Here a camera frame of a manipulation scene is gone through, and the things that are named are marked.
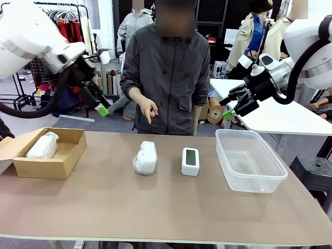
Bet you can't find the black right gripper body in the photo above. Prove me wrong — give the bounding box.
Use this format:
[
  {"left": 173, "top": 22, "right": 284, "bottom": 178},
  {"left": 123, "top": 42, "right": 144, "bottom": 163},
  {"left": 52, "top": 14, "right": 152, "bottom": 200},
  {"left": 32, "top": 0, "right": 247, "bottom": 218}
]
[{"left": 245, "top": 72, "right": 275, "bottom": 102}]

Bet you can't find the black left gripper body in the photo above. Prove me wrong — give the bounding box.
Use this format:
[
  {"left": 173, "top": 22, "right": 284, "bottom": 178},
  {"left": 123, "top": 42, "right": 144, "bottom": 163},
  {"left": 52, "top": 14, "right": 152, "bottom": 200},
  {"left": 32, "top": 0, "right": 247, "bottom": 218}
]
[{"left": 74, "top": 58, "right": 103, "bottom": 107}]

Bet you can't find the rounded bubble-wrapped clock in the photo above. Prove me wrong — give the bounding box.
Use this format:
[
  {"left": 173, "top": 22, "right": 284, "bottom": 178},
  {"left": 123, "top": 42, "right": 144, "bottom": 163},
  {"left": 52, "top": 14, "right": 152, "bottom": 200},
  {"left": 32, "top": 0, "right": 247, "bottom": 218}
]
[{"left": 132, "top": 141, "right": 158, "bottom": 176}]

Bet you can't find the long bubble-wrapped clock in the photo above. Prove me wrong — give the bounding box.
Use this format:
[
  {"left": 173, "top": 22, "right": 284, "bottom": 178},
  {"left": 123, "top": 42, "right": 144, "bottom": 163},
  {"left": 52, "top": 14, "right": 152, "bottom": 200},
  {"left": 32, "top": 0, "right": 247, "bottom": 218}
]
[{"left": 25, "top": 131, "right": 60, "bottom": 159}]

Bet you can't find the white digital clock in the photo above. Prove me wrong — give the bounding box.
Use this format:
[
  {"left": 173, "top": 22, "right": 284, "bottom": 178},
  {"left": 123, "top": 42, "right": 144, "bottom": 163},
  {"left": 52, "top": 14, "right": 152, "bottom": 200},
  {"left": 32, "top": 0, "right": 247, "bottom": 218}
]
[{"left": 181, "top": 147, "right": 200, "bottom": 177}]

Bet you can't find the person's right hand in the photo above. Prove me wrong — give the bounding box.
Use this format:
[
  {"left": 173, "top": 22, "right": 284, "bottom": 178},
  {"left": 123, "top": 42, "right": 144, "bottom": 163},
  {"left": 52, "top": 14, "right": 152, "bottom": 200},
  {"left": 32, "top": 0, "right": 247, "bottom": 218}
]
[{"left": 129, "top": 88, "right": 159, "bottom": 125}]

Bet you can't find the person's left hand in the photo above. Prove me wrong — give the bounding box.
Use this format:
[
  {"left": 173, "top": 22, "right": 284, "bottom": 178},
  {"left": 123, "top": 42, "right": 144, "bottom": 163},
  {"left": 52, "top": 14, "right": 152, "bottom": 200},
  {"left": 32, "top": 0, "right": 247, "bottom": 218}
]
[{"left": 193, "top": 105, "right": 201, "bottom": 136}]

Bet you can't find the mannequin leg in grey legging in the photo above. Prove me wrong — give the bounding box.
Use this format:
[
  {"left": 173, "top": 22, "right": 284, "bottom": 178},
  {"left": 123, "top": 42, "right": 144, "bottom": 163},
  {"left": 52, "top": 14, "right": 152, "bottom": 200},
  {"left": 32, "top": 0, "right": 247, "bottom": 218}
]
[{"left": 107, "top": 94, "right": 136, "bottom": 120}]

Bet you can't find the white side table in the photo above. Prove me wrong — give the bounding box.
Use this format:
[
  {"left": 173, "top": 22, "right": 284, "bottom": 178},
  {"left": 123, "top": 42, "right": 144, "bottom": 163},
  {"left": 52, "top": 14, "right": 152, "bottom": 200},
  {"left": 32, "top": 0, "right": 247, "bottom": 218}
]
[{"left": 209, "top": 77, "right": 332, "bottom": 154}]

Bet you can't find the white perforated box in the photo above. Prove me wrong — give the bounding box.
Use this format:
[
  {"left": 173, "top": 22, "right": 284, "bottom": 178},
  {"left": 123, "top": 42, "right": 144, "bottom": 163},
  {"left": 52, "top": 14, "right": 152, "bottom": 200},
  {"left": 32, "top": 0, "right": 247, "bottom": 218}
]
[{"left": 213, "top": 61, "right": 228, "bottom": 79}]

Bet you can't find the brown mannequin torso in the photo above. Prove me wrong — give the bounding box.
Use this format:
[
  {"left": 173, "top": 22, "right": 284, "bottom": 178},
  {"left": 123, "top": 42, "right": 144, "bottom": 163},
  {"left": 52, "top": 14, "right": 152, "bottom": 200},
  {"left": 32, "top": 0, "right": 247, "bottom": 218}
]
[{"left": 207, "top": 97, "right": 229, "bottom": 126}]

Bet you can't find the large cardboard floor box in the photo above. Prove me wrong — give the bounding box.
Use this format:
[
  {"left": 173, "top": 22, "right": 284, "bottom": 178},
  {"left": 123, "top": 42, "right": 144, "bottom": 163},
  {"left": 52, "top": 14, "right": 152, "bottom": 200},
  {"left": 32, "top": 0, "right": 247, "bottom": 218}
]
[{"left": 198, "top": 97, "right": 211, "bottom": 120}]

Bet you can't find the clear plastic container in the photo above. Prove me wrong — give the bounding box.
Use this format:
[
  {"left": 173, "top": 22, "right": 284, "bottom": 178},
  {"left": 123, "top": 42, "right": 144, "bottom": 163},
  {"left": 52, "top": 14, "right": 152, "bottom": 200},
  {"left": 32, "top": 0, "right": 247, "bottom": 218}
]
[{"left": 215, "top": 129, "right": 288, "bottom": 193}]

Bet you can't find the mannequin in beige coat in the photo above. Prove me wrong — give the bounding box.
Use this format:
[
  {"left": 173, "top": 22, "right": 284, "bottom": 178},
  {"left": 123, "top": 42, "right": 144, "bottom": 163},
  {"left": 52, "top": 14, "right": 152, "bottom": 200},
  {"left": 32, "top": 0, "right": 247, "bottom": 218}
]
[{"left": 227, "top": 0, "right": 272, "bottom": 73}]

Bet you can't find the white desktop monitor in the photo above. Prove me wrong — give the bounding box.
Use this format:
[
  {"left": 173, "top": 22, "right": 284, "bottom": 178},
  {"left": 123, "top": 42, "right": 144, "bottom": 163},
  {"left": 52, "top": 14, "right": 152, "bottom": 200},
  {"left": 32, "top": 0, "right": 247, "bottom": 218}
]
[{"left": 223, "top": 28, "right": 241, "bottom": 45}]

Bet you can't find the red hanging garment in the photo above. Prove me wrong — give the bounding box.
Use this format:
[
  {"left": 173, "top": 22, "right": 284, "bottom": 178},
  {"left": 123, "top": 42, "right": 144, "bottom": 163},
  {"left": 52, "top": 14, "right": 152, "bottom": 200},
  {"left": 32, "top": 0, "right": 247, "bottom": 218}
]
[{"left": 57, "top": 20, "right": 83, "bottom": 44}]

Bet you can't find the skin-coloured lying mannequin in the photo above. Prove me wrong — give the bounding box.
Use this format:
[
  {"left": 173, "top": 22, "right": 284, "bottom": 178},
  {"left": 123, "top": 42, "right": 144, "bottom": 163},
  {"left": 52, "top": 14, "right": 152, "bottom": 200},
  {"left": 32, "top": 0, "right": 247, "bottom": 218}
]
[{"left": 308, "top": 88, "right": 332, "bottom": 119}]

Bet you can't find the black grid panel stand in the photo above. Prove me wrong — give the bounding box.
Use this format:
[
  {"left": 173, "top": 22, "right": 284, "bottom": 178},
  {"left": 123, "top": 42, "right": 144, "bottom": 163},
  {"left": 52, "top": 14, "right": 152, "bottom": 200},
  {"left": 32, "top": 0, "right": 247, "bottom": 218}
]
[{"left": 0, "top": 58, "right": 37, "bottom": 111}]

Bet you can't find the person in dark grey jacket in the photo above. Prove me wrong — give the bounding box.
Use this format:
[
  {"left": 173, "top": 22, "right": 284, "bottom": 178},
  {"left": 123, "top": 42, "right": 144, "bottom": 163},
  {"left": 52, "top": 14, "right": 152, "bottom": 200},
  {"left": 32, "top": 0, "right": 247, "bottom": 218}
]
[{"left": 119, "top": 0, "right": 211, "bottom": 136}]

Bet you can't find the bystander in grey hoodie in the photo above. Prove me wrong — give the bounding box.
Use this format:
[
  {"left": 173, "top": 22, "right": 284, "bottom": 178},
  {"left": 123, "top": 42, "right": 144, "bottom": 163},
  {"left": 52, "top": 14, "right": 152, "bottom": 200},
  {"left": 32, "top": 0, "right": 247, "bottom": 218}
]
[{"left": 116, "top": 0, "right": 154, "bottom": 55}]

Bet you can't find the clothes rack with hangers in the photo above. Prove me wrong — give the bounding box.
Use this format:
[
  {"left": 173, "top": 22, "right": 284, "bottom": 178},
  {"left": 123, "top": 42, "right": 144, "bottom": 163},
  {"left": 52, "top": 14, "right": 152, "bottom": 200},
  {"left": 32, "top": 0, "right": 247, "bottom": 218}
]
[{"left": 35, "top": 1, "right": 95, "bottom": 122}]

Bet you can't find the open cardboard box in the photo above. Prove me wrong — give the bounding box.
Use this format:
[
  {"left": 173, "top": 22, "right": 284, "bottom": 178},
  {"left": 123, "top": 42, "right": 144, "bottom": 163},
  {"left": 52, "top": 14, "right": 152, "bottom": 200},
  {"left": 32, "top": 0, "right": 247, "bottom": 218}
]
[{"left": 0, "top": 127, "right": 88, "bottom": 180}]

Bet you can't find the dark clothed bystander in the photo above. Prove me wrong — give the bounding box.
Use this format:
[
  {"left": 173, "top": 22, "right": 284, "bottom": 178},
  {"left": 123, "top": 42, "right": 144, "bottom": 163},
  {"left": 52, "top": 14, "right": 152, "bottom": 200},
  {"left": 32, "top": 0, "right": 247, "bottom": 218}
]
[{"left": 0, "top": 116, "right": 16, "bottom": 142}]

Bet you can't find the black plastic stool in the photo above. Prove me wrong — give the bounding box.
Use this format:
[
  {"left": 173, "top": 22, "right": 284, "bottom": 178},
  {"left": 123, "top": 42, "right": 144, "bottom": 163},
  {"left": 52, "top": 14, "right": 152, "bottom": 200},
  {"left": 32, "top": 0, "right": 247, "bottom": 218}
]
[{"left": 289, "top": 155, "right": 332, "bottom": 208}]

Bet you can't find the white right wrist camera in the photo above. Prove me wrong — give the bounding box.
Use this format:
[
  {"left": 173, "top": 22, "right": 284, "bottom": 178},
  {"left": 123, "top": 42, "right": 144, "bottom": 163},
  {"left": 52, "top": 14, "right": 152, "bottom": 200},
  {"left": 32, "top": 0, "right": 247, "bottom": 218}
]
[{"left": 238, "top": 53, "right": 254, "bottom": 70}]

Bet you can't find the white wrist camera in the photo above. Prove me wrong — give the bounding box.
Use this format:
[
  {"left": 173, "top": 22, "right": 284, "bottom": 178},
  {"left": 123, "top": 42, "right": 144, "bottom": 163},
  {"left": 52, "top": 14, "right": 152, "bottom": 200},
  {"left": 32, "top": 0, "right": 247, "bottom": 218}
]
[
  {"left": 238, "top": 53, "right": 254, "bottom": 70},
  {"left": 98, "top": 49, "right": 112, "bottom": 65}
]

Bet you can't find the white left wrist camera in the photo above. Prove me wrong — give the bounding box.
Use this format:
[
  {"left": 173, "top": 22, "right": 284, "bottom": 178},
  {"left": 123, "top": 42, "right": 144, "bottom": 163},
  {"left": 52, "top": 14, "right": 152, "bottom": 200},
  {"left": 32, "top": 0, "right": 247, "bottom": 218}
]
[{"left": 98, "top": 49, "right": 112, "bottom": 65}]

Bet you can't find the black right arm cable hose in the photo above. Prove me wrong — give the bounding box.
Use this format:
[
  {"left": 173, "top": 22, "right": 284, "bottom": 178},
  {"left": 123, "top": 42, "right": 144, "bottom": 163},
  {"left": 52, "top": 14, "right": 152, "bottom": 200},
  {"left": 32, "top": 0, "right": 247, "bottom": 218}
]
[{"left": 272, "top": 15, "right": 332, "bottom": 105}]

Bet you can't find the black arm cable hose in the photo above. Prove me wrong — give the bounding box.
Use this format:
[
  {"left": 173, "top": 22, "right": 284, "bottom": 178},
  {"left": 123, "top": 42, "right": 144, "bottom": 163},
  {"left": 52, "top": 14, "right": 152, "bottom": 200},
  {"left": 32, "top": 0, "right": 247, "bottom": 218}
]
[
  {"left": 0, "top": 70, "right": 71, "bottom": 119},
  {"left": 272, "top": 15, "right": 332, "bottom": 105}
]

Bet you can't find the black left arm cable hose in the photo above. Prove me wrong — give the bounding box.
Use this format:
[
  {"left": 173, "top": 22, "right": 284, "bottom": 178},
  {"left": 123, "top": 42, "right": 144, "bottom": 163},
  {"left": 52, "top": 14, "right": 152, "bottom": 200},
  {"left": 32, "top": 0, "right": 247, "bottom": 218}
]
[{"left": 0, "top": 70, "right": 71, "bottom": 119}]

